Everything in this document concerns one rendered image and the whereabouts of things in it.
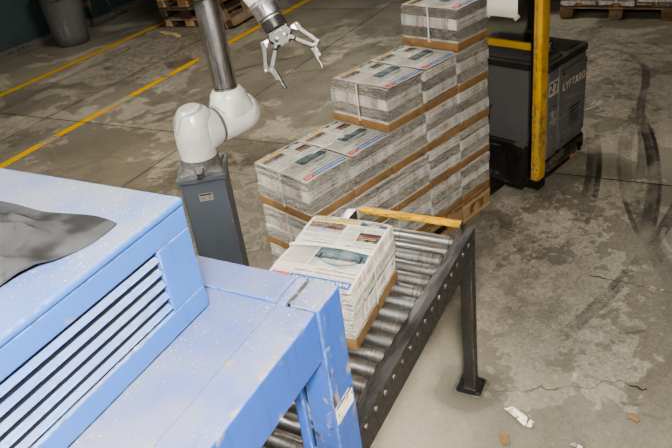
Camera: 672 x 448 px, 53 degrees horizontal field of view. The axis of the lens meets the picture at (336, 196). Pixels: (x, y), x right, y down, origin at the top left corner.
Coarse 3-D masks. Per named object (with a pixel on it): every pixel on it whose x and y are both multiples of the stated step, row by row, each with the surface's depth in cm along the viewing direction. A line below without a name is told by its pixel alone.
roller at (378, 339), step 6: (372, 330) 212; (366, 336) 210; (372, 336) 210; (378, 336) 209; (384, 336) 209; (390, 336) 208; (366, 342) 210; (372, 342) 209; (378, 342) 208; (384, 342) 208; (390, 342) 207; (384, 348) 208
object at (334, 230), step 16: (320, 224) 226; (336, 224) 225; (352, 224) 224; (368, 224) 223; (384, 224) 222; (320, 240) 218; (336, 240) 217; (352, 240) 216; (368, 240) 215; (384, 240) 215; (384, 256) 218; (384, 272) 220; (384, 288) 222
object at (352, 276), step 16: (288, 256) 212; (304, 256) 211; (320, 256) 210; (336, 256) 209; (288, 272) 204; (304, 272) 203; (320, 272) 202; (336, 272) 201; (352, 272) 200; (368, 272) 205; (352, 288) 194; (368, 288) 207; (352, 304) 195; (368, 304) 209; (352, 320) 199; (352, 336) 202
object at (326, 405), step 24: (288, 288) 110; (312, 288) 109; (336, 288) 108; (312, 312) 104; (336, 312) 110; (336, 336) 111; (336, 360) 112; (312, 384) 113; (336, 384) 113; (312, 408) 116; (336, 408) 114; (312, 432) 121; (336, 432) 117
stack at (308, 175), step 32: (320, 128) 349; (352, 128) 345; (416, 128) 349; (448, 128) 369; (288, 160) 321; (320, 160) 316; (352, 160) 318; (384, 160) 336; (416, 160) 355; (448, 160) 377; (288, 192) 314; (320, 192) 307; (384, 192) 342; (448, 192) 386; (288, 224) 325; (416, 224) 372
